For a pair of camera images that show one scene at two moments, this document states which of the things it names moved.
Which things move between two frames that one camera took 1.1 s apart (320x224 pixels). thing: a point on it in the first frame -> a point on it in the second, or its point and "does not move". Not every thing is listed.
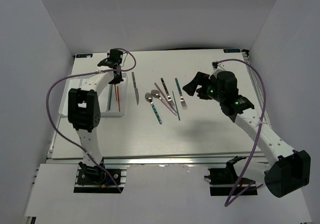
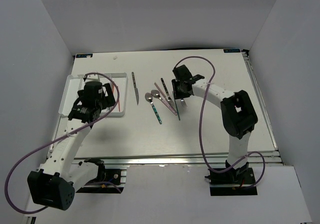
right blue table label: [230, 50] does not move
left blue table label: [83, 55] does not move
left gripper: [117, 80] -> [108, 100]
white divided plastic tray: [113, 99] does not move
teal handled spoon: [149, 97] does not move
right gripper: [200, 77] -> [177, 95]
